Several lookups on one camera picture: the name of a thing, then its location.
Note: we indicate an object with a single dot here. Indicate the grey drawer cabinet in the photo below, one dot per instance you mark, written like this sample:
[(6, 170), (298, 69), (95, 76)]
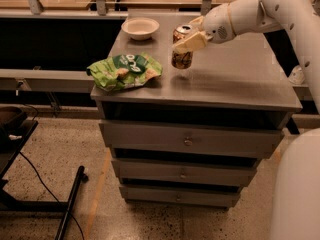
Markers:
[(196, 136)]

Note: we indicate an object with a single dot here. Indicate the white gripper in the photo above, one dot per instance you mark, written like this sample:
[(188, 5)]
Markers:
[(216, 25)]

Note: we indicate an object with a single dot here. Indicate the white bowl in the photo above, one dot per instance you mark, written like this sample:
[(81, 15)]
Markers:
[(140, 28)]

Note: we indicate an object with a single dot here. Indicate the green rice chip bag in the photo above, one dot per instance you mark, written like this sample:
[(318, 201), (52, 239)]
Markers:
[(124, 71)]

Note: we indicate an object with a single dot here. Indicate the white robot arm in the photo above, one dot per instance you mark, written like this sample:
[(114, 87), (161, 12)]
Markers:
[(296, 198)]

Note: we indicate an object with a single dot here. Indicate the orange soda can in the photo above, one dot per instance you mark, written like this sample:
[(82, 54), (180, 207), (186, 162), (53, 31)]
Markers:
[(181, 57)]

